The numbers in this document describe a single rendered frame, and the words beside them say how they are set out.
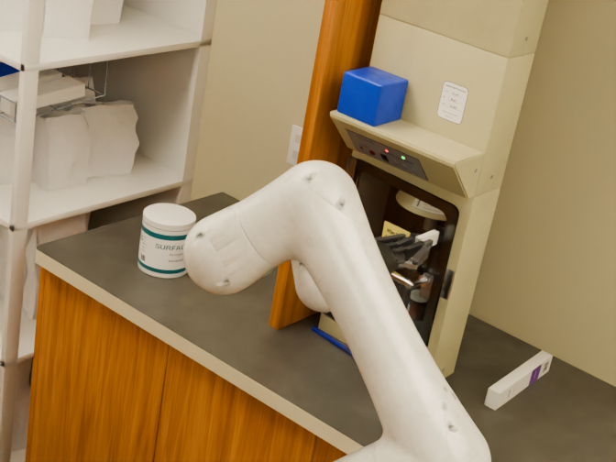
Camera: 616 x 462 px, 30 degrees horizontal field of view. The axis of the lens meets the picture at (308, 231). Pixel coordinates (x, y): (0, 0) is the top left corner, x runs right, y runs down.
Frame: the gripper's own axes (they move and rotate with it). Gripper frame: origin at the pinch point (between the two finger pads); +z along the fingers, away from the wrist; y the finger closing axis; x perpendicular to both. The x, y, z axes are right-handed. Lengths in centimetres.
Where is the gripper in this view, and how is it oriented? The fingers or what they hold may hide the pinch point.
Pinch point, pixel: (426, 240)
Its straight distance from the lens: 239.8
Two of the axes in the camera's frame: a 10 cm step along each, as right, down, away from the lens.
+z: 6.3, -2.2, 7.5
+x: -1.7, 9.0, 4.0
